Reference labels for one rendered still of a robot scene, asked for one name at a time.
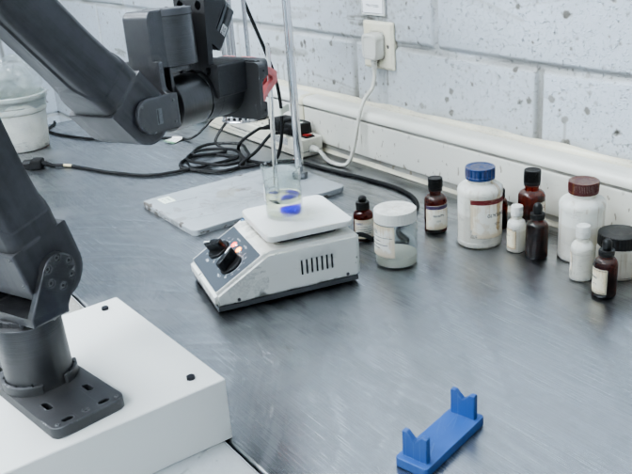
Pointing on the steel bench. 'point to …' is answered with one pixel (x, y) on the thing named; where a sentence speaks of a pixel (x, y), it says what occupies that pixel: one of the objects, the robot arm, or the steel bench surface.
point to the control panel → (220, 257)
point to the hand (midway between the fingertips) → (270, 76)
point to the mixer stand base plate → (225, 201)
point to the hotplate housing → (287, 267)
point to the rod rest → (440, 435)
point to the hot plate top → (325, 218)
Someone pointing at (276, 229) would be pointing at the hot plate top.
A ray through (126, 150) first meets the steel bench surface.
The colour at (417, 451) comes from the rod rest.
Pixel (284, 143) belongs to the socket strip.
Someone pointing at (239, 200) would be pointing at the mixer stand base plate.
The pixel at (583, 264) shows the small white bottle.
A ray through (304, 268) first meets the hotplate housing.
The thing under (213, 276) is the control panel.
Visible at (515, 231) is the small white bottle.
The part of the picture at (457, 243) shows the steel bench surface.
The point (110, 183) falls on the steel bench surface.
